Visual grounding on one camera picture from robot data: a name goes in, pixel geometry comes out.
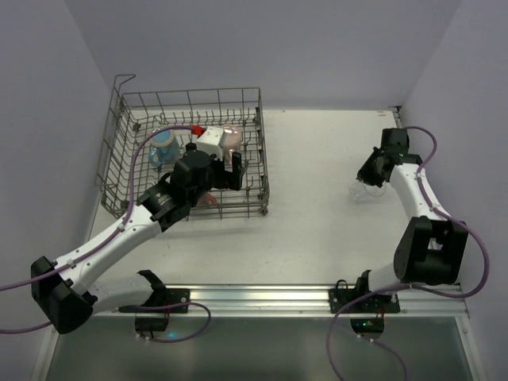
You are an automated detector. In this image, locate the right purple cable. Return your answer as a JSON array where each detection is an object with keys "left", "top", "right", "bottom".
[{"left": 325, "top": 125, "right": 492, "bottom": 381}]

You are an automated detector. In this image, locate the grey wire dish rack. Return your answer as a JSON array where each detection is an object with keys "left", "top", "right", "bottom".
[{"left": 95, "top": 74, "right": 269, "bottom": 219}]

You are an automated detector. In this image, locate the purple cable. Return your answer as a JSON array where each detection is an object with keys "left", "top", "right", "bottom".
[
  {"left": 0, "top": 124, "right": 211, "bottom": 343},
  {"left": 325, "top": 125, "right": 492, "bottom": 381}
]

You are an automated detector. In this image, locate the aluminium mounting rail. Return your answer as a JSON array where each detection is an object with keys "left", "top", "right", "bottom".
[{"left": 165, "top": 284, "right": 468, "bottom": 318}]

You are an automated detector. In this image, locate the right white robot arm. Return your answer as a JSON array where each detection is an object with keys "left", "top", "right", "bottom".
[{"left": 355, "top": 128, "right": 468, "bottom": 297}]

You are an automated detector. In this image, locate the pale pink mug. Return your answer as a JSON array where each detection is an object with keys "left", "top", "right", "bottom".
[{"left": 219, "top": 125, "right": 243, "bottom": 166}]

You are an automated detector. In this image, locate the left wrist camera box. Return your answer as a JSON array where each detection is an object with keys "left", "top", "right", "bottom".
[{"left": 196, "top": 126, "right": 224, "bottom": 160}]

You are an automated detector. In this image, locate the blue printed cup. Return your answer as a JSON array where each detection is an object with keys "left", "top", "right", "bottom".
[{"left": 148, "top": 129, "right": 180, "bottom": 168}]

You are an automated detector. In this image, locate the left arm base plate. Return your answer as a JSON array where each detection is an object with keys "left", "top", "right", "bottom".
[{"left": 134, "top": 288, "right": 190, "bottom": 338}]

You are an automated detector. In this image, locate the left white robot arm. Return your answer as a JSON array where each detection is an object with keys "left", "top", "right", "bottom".
[{"left": 30, "top": 150, "right": 244, "bottom": 334}]

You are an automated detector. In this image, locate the salmon pink mug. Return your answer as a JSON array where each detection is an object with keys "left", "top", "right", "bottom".
[{"left": 194, "top": 191, "right": 217, "bottom": 207}]

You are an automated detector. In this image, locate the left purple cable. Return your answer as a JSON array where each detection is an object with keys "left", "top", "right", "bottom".
[{"left": 0, "top": 124, "right": 211, "bottom": 343}]

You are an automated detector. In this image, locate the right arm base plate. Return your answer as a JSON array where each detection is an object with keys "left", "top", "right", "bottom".
[{"left": 328, "top": 276, "right": 401, "bottom": 339}]

